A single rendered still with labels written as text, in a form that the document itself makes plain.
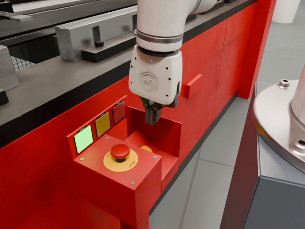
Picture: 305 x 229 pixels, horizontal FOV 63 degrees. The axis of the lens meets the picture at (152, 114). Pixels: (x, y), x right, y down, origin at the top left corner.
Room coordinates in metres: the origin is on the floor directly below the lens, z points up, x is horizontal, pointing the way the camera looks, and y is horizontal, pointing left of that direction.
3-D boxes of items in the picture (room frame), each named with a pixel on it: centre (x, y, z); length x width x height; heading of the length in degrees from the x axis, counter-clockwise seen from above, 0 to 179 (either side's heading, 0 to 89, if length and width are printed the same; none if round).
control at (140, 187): (0.44, 0.05, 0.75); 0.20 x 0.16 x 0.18; 149
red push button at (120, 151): (0.39, 0.07, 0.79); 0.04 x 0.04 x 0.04
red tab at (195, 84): (1.13, -0.21, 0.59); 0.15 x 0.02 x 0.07; 148
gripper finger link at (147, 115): (0.47, 0.01, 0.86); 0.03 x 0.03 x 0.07; 59
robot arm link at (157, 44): (0.46, -0.01, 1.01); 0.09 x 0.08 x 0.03; 59
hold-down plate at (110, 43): (0.83, 0.10, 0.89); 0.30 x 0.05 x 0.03; 148
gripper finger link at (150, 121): (0.46, -0.02, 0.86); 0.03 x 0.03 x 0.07; 59
